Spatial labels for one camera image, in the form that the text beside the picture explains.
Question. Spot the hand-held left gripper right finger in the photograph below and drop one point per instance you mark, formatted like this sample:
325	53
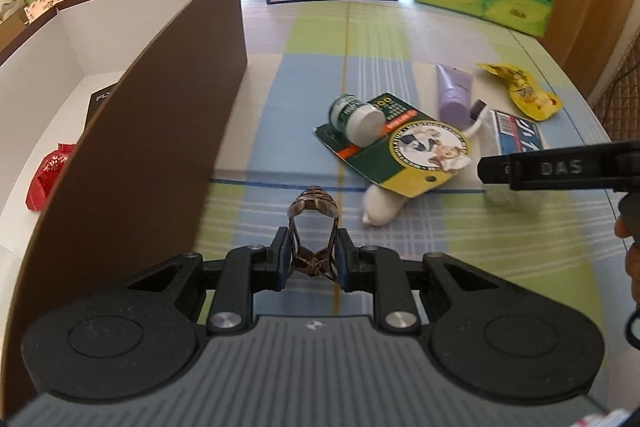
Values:
344	257

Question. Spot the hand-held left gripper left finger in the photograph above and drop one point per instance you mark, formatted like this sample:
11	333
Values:
283	254

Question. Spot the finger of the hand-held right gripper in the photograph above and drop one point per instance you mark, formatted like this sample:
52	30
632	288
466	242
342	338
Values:
495	169

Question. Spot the blue and white small box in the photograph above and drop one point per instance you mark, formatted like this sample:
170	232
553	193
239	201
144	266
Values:
517	132

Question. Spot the brown striped hair claw clip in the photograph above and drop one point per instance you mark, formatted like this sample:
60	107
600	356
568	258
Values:
312	207

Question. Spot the yellow snack packet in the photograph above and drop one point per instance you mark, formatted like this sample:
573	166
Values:
525	92

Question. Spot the purple cosmetic tube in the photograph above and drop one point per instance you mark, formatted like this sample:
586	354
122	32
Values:
454	94

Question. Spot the brown cardboard storage box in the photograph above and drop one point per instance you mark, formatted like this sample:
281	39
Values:
150	147

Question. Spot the black product box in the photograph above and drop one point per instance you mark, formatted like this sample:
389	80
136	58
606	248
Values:
100	107

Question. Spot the red snack packet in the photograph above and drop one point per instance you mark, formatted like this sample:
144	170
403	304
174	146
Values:
47	177

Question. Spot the person's right hand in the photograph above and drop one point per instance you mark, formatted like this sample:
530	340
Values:
635	272

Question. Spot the green card packet round badge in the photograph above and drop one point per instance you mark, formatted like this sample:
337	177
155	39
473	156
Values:
415	157

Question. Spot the brown quilted chair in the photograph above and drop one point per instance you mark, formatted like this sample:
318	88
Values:
620	92

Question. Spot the green and white medicine bottle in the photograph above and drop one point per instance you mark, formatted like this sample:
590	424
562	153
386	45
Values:
357	122

